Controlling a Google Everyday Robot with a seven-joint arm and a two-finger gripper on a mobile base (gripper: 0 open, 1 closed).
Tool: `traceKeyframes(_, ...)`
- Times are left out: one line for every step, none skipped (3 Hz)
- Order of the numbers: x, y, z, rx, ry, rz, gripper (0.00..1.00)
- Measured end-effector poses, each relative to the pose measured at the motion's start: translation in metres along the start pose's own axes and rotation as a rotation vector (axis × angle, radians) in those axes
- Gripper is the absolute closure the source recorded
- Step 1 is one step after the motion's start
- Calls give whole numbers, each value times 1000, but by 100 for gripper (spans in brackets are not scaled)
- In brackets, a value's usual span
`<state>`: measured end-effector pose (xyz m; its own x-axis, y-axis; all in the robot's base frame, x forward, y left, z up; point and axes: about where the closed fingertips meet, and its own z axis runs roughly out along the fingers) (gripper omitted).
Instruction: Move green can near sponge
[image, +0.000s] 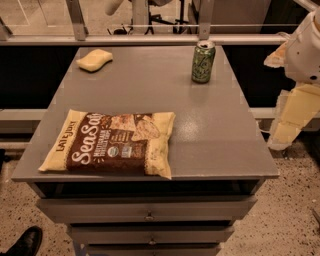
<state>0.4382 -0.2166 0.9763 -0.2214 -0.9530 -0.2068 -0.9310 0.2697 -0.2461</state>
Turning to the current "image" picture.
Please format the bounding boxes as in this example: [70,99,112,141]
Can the green soda can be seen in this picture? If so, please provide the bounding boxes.
[192,40,216,83]

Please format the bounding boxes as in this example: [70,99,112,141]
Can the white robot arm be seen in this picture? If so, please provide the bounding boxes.
[264,7,320,151]

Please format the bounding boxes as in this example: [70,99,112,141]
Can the yellow sponge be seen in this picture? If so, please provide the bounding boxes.
[76,49,113,72]

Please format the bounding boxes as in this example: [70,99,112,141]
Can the sea salt chips bag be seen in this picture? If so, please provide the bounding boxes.
[39,110,175,179]

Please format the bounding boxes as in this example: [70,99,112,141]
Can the grey drawer cabinet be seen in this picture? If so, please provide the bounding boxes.
[12,46,278,256]

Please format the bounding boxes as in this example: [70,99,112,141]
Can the metal drawer knob upper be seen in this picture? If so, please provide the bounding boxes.
[144,211,155,222]

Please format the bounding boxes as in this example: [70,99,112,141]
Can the metal drawer knob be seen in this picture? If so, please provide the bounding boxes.
[148,238,157,246]
[144,211,155,222]

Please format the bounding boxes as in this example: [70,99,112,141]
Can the metal drawer knob lower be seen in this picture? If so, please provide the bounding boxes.
[148,238,157,246]

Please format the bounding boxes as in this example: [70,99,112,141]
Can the black shoe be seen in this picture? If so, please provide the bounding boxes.
[0,226,43,256]

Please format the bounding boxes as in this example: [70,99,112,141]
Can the grey window rail frame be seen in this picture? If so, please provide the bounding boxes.
[0,0,289,46]

